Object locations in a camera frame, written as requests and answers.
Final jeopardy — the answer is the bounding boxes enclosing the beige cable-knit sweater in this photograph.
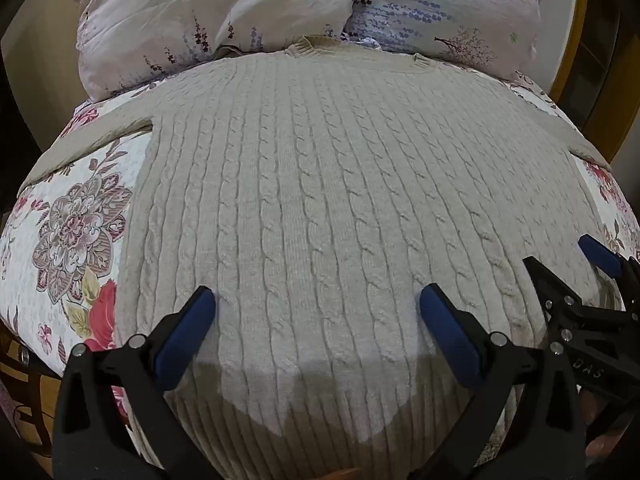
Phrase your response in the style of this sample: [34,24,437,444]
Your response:
[22,35,627,480]

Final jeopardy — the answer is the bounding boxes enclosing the pink floral pillow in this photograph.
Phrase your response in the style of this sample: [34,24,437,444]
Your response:
[72,0,357,103]

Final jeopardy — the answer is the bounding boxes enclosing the blue-pink floral pillow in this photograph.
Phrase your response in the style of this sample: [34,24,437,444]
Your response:
[344,0,559,84]

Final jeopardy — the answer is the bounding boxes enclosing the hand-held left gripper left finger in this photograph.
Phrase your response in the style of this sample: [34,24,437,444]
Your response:
[52,286,221,480]

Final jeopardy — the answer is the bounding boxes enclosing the wooden headboard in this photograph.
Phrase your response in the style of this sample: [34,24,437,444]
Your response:
[547,0,640,126]

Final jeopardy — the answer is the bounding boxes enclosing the wooden bed frame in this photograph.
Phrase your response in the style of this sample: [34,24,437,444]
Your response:
[0,322,68,478]

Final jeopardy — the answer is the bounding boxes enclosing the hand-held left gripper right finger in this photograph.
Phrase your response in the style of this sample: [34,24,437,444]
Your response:
[419,282,589,480]

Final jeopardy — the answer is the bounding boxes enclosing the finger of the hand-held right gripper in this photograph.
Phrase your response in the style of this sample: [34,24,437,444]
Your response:
[577,234,640,295]
[522,256,587,357]

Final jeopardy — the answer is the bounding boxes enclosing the floral bed sheet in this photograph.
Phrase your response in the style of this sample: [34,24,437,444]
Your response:
[0,71,640,463]

